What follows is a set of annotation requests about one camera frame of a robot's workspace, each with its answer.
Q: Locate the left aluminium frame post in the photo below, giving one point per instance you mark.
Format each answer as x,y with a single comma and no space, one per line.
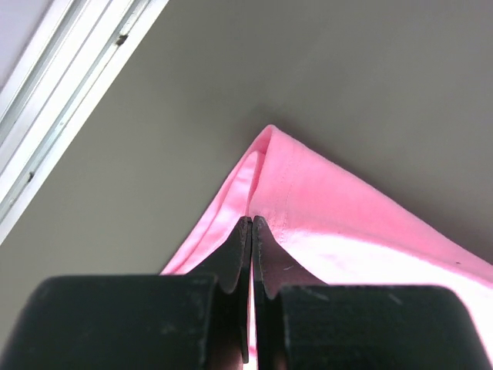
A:
76,51

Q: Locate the pink t shirt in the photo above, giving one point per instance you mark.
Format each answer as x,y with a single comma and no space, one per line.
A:
338,227

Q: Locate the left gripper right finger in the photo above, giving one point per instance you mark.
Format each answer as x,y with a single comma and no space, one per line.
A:
278,283

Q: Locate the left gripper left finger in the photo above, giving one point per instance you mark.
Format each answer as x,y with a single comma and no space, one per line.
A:
228,328

